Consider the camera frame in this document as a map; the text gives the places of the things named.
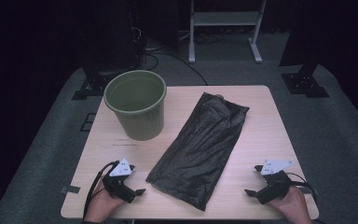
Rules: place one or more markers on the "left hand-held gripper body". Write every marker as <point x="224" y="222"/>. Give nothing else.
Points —
<point x="118" y="186"/>

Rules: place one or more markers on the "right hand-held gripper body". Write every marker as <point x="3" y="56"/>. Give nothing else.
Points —
<point x="275" y="186"/>

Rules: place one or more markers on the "green plastic bucket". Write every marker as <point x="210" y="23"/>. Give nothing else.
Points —
<point x="136" y="105"/>

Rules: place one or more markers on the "black plastic garbage bag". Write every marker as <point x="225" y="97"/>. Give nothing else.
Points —
<point x="199" y="146"/>

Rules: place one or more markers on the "person's left hand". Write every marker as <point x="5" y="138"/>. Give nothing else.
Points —
<point x="101" y="207"/>

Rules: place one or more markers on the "person's right hand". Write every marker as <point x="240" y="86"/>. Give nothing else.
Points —
<point x="293" y="207"/>

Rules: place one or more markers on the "grey tape strip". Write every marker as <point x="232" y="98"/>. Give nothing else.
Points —
<point x="71" y="189"/>
<point x="309" y="190"/>

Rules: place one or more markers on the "black stand base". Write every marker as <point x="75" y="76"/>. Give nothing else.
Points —
<point x="91" y="87"/>
<point x="304" y="84"/>

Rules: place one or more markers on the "dark equipment tower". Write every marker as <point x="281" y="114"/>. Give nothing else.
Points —
<point x="115" y="34"/>

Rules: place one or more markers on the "white metal stand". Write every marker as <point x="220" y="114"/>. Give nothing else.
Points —
<point x="225" y="18"/>

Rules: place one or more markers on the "black floor outlet frame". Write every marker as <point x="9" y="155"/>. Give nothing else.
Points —
<point x="88" y="122"/>

